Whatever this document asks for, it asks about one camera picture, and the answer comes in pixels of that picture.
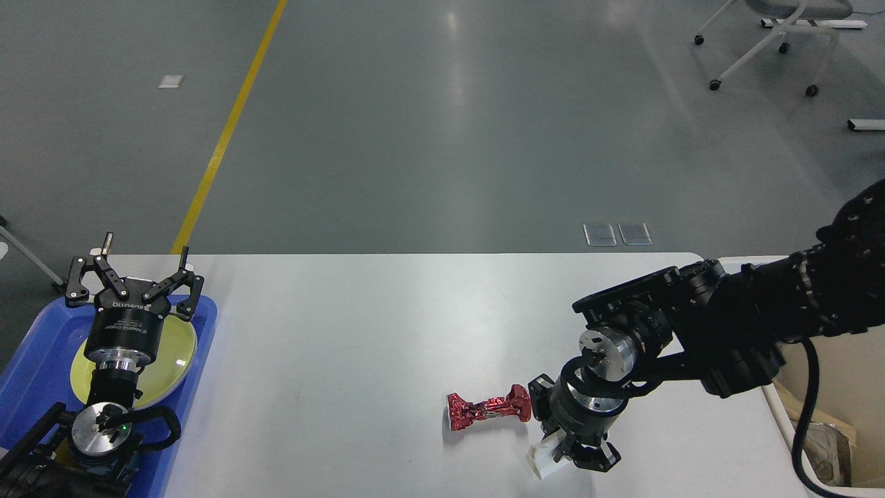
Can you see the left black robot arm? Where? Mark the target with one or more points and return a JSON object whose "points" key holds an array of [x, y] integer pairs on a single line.
{"points": [[97, 450]]}

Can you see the left clear floor plate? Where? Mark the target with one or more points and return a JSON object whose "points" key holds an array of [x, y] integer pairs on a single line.
{"points": [[600, 235]]}

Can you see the white office chair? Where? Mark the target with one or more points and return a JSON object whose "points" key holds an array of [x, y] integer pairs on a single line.
{"points": [[794, 17]]}

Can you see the white floor rail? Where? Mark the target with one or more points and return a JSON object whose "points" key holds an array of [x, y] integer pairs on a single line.
{"points": [[862, 125]]}

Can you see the blue plastic tray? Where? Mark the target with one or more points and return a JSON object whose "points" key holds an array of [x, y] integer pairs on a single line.
{"points": [[38, 374]]}

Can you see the clear floor plate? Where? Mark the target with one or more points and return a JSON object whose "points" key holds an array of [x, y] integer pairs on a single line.
{"points": [[600, 235], [635, 234]]}

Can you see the right clear floor plate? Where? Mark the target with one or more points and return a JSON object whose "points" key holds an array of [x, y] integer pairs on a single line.
{"points": [[635, 234]]}

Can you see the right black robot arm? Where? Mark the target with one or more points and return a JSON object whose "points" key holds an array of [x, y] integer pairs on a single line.
{"points": [[722, 329]]}

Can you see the white paper cup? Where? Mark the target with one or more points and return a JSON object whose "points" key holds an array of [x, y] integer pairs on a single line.
{"points": [[541, 456]]}

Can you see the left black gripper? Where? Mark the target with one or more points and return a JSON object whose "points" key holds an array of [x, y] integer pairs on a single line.
{"points": [[131, 328]]}

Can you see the yellow plastic plate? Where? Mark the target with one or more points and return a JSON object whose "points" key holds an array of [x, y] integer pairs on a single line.
{"points": [[176, 350]]}

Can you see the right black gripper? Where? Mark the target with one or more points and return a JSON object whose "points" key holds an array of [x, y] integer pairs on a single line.
{"points": [[559, 407]]}

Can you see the clear plastic bag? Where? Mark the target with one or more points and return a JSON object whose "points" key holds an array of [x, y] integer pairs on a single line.
{"points": [[829, 453]]}

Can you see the red foil wrapper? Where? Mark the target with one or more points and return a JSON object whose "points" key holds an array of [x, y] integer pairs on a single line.
{"points": [[461, 413]]}

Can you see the large paper bag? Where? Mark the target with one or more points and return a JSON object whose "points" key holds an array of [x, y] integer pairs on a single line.
{"points": [[793, 406]]}

